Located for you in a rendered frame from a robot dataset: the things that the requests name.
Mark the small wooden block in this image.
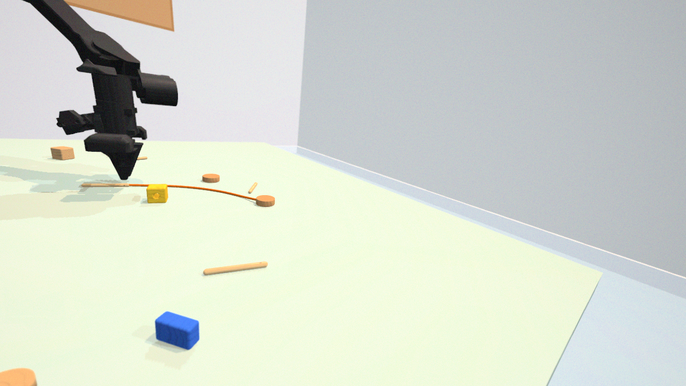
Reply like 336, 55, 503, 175
50, 146, 75, 160

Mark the yellow wooden block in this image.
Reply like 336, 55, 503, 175
146, 184, 168, 203

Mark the blue rectangular block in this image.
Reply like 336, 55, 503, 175
155, 311, 199, 350

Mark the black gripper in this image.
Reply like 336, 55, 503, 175
84, 100, 147, 180

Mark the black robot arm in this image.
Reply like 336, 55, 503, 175
23, 0, 178, 135

